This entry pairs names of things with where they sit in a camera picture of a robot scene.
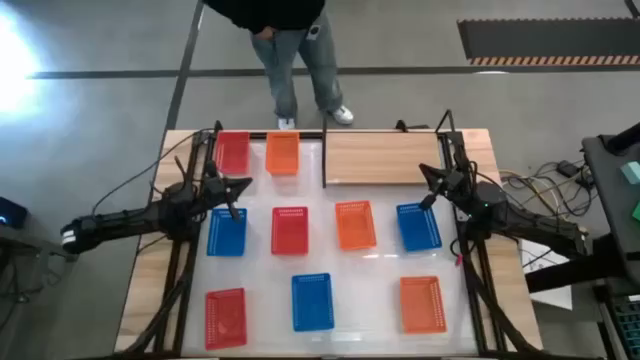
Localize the black cart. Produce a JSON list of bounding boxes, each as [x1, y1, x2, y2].
[[524, 122, 640, 294]]

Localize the black hazard-striped floor mat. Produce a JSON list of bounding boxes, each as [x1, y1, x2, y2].
[[457, 17, 640, 67]]

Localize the black power adapter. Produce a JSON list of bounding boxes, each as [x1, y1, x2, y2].
[[557, 159, 581, 179]]

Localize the black floor cables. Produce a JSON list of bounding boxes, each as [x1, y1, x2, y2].
[[499, 158, 601, 221]]

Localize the dark bin with teal grid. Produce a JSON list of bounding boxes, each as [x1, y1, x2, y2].
[[594, 282, 640, 360]]

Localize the white paper sheet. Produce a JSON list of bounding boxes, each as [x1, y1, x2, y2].
[[519, 238, 574, 311]]

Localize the black metal shelf frame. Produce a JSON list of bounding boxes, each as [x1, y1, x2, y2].
[[320, 109, 457, 190]]

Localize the blue plastic basket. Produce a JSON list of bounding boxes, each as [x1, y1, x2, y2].
[[396, 202, 444, 253], [206, 207, 248, 258], [291, 272, 336, 333]]

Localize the person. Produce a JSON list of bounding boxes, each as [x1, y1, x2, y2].
[[202, 0, 355, 132]]

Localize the yellow cable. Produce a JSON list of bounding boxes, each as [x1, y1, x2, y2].
[[499, 169, 576, 216]]

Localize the black aluminium rig frame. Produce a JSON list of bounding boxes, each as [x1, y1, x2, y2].
[[119, 119, 544, 360]]

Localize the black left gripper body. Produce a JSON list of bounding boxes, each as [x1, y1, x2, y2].
[[202, 159, 254, 202]]

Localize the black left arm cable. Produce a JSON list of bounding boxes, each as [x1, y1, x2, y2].
[[91, 128, 216, 216]]

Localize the black device with blue light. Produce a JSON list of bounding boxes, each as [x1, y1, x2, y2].
[[0, 196, 29, 231]]

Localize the orange plastic basket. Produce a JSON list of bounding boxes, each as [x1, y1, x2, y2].
[[399, 275, 448, 335], [264, 131, 301, 177], [334, 200, 378, 252]]

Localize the wooden shelf board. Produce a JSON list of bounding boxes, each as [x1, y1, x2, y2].
[[324, 130, 445, 187]]

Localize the teal block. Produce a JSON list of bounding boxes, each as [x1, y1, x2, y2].
[[620, 160, 640, 186]]

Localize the grey metal stand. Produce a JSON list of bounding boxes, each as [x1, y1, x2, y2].
[[0, 227, 81, 306]]

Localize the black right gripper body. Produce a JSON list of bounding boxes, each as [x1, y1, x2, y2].
[[418, 162, 468, 197]]

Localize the white glossy table mat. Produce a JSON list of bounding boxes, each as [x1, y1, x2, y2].
[[180, 138, 479, 357]]

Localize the red plastic basket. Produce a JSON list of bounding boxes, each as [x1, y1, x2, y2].
[[271, 206, 310, 257], [214, 130, 251, 176], [204, 287, 249, 352]]

